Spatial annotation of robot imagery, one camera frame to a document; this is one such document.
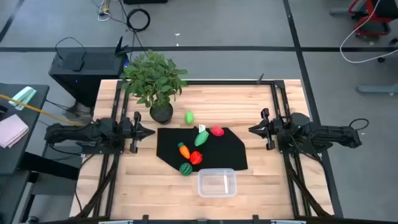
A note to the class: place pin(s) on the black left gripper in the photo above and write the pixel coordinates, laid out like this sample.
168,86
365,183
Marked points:
136,130

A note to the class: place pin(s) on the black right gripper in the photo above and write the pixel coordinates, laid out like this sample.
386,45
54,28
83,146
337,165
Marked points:
270,129

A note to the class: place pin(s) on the pink-red strawberry toy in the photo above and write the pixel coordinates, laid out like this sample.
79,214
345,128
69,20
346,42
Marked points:
217,131

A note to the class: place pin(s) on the orange carrot toy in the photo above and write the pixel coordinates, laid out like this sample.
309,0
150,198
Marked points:
184,152

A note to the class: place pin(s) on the light green lime toy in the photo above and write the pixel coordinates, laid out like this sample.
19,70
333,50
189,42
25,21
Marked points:
189,117

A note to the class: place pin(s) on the green striped watermelon toy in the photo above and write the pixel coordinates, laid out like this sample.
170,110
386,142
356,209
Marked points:
186,169

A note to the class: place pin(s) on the green vegetable toy orange end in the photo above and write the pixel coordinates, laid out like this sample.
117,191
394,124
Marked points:
201,138

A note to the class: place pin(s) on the red tomato toy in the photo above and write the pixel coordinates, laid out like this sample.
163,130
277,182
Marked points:
196,158

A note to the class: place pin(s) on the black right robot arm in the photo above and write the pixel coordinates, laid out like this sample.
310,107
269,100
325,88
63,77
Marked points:
326,135

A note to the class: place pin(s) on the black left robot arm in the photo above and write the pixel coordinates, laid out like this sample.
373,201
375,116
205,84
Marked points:
77,132

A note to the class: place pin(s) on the clear plastic tupperware container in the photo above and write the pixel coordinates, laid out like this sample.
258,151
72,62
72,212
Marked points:
217,183

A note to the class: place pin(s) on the black cloth mat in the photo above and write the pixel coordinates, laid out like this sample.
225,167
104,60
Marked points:
224,152

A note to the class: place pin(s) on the potted green leafy plant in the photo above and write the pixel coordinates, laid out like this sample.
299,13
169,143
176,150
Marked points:
154,81

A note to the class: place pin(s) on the black computer tower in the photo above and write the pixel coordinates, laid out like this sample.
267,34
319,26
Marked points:
93,77

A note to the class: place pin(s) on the black wifi antenna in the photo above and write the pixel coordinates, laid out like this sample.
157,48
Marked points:
119,46

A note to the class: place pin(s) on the small black box on tower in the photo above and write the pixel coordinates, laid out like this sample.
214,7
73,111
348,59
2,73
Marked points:
77,65

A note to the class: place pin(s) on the grey metal furniture foot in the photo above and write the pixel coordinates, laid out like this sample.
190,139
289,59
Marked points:
376,89

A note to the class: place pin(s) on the mint green stapler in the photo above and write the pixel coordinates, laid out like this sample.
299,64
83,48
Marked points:
22,97

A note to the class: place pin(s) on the black side desk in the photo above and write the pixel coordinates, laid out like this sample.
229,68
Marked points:
18,155

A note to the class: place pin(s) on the pink folded cloth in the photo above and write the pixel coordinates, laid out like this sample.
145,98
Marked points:
11,130

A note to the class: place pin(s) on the red and black chair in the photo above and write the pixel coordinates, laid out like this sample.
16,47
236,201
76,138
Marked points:
371,31

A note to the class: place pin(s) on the small black bracket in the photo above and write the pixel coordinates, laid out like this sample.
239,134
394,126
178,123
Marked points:
260,79

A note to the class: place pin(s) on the black metal table frame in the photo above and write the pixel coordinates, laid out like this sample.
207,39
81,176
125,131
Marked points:
224,82

